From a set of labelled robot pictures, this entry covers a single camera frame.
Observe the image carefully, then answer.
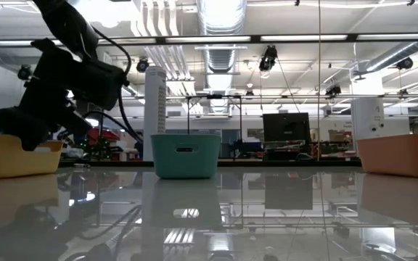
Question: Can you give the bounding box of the white column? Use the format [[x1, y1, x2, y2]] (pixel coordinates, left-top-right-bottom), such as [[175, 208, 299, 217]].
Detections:
[[142, 66, 167, 162]]

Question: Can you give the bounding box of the silver ribbed ventilation duct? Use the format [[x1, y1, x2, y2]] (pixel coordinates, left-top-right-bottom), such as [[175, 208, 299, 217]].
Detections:
[[197, 0, 248, 114]]

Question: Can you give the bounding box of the silver slanted air duct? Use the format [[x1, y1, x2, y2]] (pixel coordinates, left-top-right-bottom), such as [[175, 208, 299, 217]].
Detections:
[[366, 39, 418, 73]]

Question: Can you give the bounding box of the orange plastic bin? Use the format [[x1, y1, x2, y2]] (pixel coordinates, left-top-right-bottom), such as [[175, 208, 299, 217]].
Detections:
[[356, 133, 418, 178]]

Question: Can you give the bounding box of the teal plastic bin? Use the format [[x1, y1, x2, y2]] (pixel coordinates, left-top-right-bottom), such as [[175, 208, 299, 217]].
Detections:
[[150, 133, 222, 180]]

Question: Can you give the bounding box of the black computer monitor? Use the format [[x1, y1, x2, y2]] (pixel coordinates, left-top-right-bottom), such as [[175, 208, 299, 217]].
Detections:
[[262, 112, 311, 143]]

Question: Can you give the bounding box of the black hanging ceiling camera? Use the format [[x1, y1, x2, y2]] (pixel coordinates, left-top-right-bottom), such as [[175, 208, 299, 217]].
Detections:
[[258, 45, 279, 73], [396, 57, 414, 71], [136, 57, 150, 73], [325, 84, 343, 98], [17, 64, 33, 81]]

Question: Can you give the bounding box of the white pillar with sign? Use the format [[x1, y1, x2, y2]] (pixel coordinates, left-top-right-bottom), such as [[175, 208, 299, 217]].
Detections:
[[350, 78, 385, 155]]

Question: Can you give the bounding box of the thin hanging cable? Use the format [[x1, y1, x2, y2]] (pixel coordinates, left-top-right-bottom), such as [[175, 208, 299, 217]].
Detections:
[[316, 0, 321, 162]]

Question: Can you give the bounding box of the black overhead light bar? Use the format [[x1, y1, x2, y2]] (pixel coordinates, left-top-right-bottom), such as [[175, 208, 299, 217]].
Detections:
[[0, 33, 418, 47]]

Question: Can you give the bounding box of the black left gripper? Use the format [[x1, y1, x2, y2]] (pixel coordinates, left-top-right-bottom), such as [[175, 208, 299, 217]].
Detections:
[[0, 38, 128, 152]]

